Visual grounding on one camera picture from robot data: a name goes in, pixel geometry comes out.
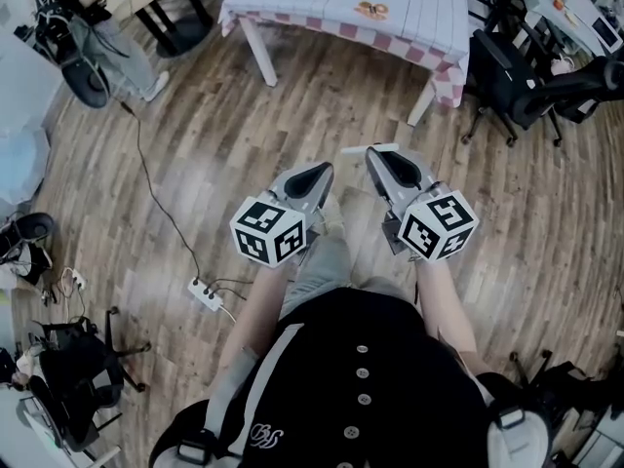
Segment white desk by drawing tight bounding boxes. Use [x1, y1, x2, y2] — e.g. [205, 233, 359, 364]
[0, 385, 123, 468]
[519, 0, 624, 58]

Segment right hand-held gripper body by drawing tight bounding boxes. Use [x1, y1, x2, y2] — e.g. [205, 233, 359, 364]
[382, 180, 478, 264]

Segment person's right forearm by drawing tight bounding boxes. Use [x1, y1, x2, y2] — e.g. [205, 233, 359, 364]
[413, 255, 482, 360]

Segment black and green helmet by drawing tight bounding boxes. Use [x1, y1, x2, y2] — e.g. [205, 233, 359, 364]
[62, 60, 111, 109]

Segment black cable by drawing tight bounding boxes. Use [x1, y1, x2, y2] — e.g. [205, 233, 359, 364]
[120, 99, 202, 282]

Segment person's beige shoe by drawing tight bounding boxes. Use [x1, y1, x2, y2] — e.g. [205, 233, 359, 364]
[319, 197, 346, 237]

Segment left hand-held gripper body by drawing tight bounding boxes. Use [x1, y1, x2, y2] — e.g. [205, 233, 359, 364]
[229, 190, 326, 267]

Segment black office chair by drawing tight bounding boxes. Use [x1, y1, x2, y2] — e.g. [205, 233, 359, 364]
[460, 26, 569, 148]
[524, 56, 624, 131]
[509, 348, 624, 468]
[28, 304, 152, 452]

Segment person's grey trousers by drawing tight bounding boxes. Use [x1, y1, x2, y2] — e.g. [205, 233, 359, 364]
[280, 231, 410, 319]

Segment person's left forearm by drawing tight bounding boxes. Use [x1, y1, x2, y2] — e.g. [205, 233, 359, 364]
[222, 260, 299, 360]

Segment person's black buttoned jacket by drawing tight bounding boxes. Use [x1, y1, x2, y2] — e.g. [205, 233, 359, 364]
[148, 288, 555, 468]

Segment white table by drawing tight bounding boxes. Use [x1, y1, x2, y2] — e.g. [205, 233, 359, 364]
[238, 15, 437, 127]

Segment white plastic cover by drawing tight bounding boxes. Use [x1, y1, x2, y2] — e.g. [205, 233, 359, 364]
[0, 31, 65, 207]

